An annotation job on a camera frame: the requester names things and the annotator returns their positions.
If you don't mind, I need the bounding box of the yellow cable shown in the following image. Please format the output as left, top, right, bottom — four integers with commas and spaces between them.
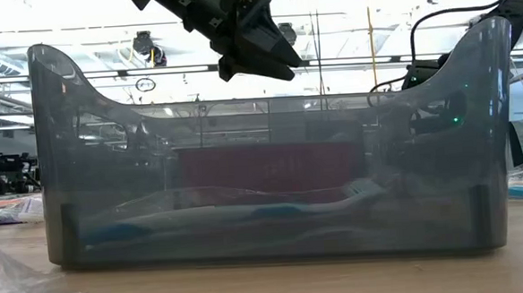
364, 0, 380, 95

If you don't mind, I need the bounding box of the long ceiling light strip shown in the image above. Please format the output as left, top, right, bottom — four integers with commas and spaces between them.
0, 47, 523, 86

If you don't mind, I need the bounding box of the black ceiling device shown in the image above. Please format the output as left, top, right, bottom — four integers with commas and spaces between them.
131, 29, 168, 70
279, 21, 298, 47

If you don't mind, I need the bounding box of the clear plastic bag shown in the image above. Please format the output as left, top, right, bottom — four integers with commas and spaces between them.
0, 197, 32, 211
0, 244, 77, 293

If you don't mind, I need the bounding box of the long black cable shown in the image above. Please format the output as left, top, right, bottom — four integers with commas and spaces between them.
308, 0, 328, 98

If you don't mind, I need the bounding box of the grey translucent plastic bin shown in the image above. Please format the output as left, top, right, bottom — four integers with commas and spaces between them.
25, 15, 523, 275

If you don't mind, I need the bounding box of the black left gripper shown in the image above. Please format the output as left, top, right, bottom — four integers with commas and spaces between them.
126, 0, 304, 90

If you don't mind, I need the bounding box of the black leaning panel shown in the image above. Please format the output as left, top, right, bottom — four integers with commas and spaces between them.
508, 120, 523, 169

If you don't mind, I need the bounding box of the white carded toothbrush package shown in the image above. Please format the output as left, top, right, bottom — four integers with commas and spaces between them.
18, 194, 46, 225

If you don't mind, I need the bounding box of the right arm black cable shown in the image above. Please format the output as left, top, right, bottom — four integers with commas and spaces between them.
361, 2, 514, 108

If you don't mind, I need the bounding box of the black background equipment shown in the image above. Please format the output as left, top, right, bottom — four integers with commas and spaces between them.
0, 144, 42, 197

